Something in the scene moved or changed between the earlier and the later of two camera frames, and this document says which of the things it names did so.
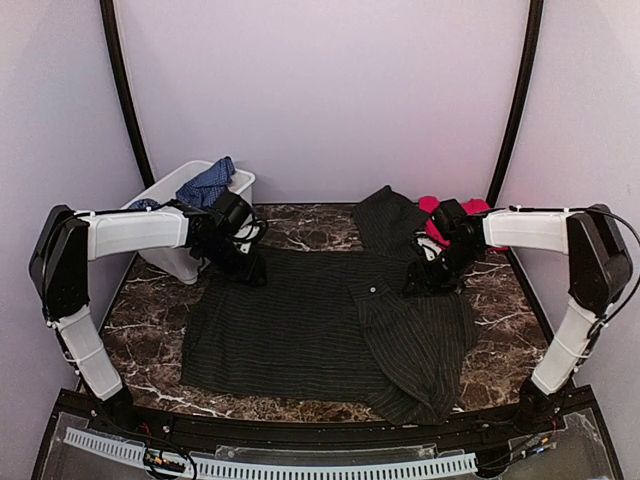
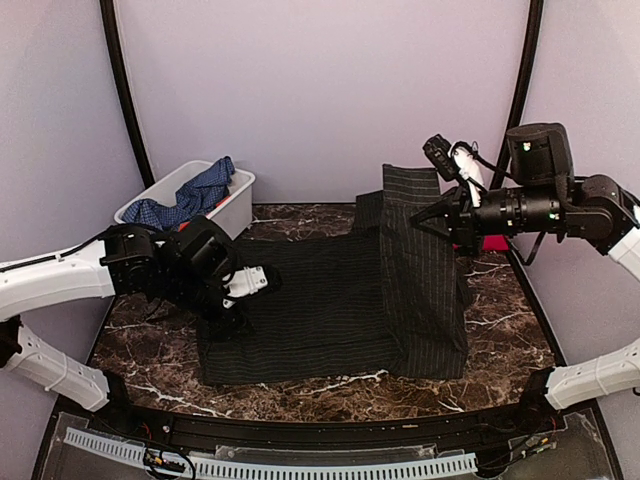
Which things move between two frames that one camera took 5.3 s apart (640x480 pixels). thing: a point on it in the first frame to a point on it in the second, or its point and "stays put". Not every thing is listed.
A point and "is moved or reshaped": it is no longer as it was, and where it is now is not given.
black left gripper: [251, 269] to [226, 328]
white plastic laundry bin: [183, 263] stays put
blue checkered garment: [201, 190] stays put
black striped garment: [336, 321] is moved or reshaped
